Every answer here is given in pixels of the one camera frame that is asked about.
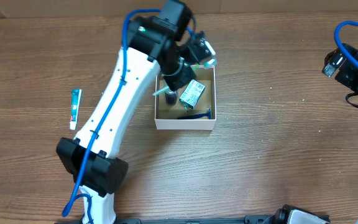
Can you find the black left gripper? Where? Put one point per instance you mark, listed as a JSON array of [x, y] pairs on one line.
[[174, 82]]

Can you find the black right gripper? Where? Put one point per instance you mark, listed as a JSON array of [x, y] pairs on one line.
[[340, 63]]

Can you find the green white soap packet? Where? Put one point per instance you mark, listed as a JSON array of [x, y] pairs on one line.
[[191, 94]]

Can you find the clear spray bottle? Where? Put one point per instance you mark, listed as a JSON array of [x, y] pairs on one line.
[[171, 97]]

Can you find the green white toothbrush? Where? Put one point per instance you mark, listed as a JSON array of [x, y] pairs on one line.
[[162, 91]]

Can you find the blue disposable razor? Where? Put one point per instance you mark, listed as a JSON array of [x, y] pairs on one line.
[[198, 116]]

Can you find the white teal toothpaste tube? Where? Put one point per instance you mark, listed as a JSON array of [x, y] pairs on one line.
[[75, 104]]

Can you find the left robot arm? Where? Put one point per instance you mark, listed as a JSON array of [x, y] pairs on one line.
[[149, 48]]

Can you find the white cardboard box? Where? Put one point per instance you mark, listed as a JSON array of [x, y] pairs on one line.
[[166, 116]]

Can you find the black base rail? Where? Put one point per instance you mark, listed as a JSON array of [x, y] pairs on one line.
[[286, 214]]

